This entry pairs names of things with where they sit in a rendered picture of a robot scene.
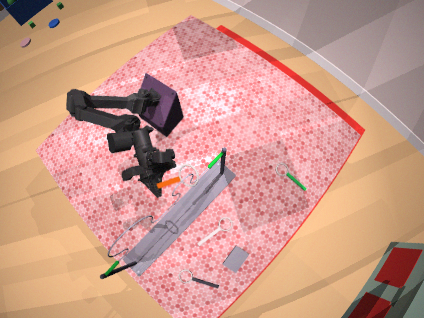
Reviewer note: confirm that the grey loop with flat beige handle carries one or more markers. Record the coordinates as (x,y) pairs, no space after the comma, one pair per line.
(215,231)

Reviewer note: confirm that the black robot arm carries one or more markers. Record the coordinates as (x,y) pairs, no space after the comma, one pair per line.
(126,127)

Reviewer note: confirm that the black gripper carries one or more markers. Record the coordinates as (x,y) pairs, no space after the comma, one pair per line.
(151,174)

